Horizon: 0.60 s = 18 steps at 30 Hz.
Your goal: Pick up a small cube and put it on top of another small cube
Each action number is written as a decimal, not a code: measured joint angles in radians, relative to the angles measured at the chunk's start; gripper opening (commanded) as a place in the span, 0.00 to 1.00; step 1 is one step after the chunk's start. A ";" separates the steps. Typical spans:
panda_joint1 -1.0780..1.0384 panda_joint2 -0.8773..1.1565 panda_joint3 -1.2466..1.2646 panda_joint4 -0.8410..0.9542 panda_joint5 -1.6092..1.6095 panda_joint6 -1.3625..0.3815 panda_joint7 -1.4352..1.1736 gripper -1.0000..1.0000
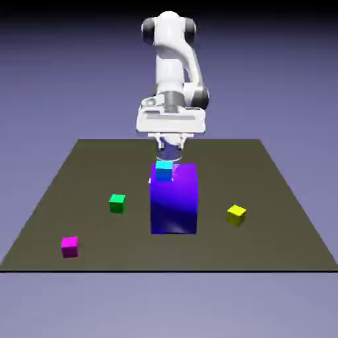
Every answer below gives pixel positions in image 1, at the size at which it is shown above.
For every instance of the small cyan cube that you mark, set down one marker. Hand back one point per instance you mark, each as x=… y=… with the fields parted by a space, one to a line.
x=163 y=171

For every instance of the large purple box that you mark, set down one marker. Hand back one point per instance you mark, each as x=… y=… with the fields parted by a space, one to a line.
x=174 y=206

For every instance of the small yellow cube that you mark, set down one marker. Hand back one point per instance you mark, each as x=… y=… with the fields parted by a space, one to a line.
x=236 y=215

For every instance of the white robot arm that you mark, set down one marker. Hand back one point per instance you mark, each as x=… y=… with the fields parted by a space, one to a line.
x=169 y=52

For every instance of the small magenta cube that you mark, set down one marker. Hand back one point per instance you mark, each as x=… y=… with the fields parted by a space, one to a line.
x=70 y=247

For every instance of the small green cube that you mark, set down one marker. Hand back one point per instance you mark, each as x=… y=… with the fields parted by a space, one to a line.
x=117 y=203

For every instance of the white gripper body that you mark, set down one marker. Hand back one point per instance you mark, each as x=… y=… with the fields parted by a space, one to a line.
x=171 y=124

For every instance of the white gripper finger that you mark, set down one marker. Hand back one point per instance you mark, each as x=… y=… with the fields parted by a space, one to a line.
x=181 y=142
x=160 y=142

